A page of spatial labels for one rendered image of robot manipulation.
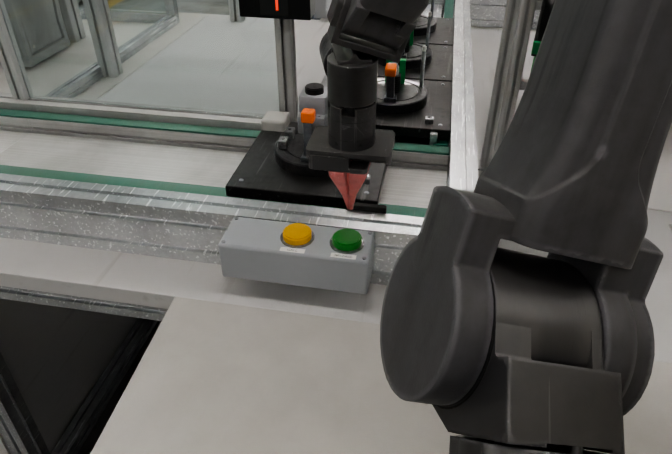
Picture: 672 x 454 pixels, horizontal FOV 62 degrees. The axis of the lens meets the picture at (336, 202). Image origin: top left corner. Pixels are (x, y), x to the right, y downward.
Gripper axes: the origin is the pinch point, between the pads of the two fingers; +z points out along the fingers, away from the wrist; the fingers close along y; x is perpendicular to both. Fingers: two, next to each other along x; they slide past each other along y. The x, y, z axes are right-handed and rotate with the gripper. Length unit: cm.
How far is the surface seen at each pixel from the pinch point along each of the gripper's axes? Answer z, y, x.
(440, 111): 6.3, -11.0, -42.7
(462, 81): 8, -15, -63
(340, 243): 5.5, 1.0, 2.0
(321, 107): -3.9, 7.8, -19.4
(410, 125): 6.2, -5.6, -35.5
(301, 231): 5.5, 6.8, 0.4
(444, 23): 7, -10, -102
